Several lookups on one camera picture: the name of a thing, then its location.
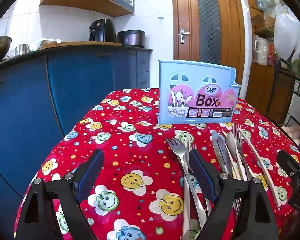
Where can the white plastic bags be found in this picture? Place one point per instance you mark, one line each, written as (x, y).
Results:
(290, 30)

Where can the wooden door with glass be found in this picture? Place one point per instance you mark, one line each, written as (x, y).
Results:
(187, 17)

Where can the wooden shelf unit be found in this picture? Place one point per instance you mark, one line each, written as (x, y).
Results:
(262, 85)

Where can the light blue utensil holder box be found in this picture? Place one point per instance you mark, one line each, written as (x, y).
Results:
(180, 90)

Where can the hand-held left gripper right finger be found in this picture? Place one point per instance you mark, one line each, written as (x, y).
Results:
(202, 172)

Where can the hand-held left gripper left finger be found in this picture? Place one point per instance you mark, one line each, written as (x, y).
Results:
(90, 172)

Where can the blue kitchen cabinet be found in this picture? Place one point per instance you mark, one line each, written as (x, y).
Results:
(65, 92)

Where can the dark rice cooker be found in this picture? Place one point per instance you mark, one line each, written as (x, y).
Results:
(131, 38)

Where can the white plastic fork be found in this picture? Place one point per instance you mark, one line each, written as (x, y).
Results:
(258, 160)

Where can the black air fryer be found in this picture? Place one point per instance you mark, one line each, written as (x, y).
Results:
(101, 31)

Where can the small steel pot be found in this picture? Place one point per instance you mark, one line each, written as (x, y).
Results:
(21, 50)

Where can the steel fork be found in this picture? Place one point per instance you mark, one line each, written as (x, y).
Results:
(237, 140)
(176, 147)
(187, 205)

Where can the white wall switch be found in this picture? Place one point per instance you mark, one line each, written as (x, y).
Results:
(160, 16)

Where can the red packets on shelf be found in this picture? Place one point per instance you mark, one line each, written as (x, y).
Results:
(272, 55)

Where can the red smiley flower tablecloth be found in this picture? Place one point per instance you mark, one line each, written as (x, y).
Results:
(130, 155)

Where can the white bag on shelf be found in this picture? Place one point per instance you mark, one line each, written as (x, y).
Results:
(260, 50)

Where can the pile of eggs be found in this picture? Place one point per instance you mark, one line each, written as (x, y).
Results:
(293, 132)

